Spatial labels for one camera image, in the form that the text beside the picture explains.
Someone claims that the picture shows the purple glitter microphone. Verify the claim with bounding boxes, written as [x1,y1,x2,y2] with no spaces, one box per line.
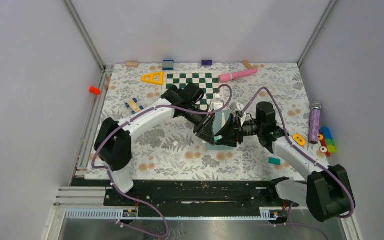
[308,101,322,144]

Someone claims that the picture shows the floral patterned table mat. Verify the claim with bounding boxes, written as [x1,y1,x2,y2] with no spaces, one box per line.
[100,63,310,181]

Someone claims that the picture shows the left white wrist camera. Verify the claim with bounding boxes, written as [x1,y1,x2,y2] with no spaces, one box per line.
[208,100,224,112]

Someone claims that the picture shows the blue grey lego brick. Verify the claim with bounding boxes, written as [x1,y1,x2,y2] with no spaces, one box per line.
[161,59,175,71]

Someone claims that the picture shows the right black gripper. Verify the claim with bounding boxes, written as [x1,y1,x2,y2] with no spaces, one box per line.
[214,113,264,149]

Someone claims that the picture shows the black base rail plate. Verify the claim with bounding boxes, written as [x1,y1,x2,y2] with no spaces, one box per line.
[71,178,291,219]

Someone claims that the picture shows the purple cable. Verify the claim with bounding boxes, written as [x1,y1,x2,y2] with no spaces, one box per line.
[91,84,234,239]
[241,86,357,240]

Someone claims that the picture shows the orange red small cylinder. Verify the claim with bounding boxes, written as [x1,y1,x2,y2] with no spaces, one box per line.
[88,86,101,96]

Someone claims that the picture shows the wooden toy car blue wheels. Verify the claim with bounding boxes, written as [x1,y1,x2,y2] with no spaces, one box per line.
[124,98,145,115]

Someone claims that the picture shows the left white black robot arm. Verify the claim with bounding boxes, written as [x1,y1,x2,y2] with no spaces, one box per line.
[94,83,215,206]

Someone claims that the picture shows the green white chessboard mat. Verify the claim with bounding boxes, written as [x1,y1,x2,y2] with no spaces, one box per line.
[164,72,224,110]

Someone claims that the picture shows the right wooden cylinder peg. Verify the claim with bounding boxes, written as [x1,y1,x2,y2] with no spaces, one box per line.
[242,60,254,70]

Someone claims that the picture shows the purple lego brick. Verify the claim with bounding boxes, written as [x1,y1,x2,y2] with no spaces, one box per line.
[201,60,213,66]

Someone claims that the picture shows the left wooden cylinder peg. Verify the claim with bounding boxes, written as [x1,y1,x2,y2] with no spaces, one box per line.
[125,61,139,68]

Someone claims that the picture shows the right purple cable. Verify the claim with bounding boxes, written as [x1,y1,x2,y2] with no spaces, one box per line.
[241,86,357,240]

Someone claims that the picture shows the wooden cylinder peg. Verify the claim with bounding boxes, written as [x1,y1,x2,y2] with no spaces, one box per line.
[242,60,254,70]
[125,61,139,68]

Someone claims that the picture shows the teal small block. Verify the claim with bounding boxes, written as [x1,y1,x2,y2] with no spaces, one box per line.
[268,157,282,166]

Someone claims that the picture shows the colourful block toy pile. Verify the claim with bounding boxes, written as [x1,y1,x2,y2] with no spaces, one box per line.
[320,126,337,154]

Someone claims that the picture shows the grey-blue envelope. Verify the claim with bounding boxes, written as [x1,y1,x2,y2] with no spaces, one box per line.
[205,110,236,151]

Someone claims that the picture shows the small green white peg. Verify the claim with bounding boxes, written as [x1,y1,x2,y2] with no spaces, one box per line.
[214,135,222,141]

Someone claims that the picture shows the yellow triangle toy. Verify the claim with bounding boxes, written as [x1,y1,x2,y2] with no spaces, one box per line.
[141,71,164,86]

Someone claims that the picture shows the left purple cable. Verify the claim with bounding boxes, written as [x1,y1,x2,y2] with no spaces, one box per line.
[91,84,234,239]

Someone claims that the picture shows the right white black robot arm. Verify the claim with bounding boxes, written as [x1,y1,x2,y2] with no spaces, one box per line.
[214,101,356,222]

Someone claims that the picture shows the pink toy microphone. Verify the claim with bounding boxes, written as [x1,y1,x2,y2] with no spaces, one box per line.
[218,69,258,83]

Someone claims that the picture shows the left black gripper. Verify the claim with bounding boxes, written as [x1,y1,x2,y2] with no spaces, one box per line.
[184,103,216,146]

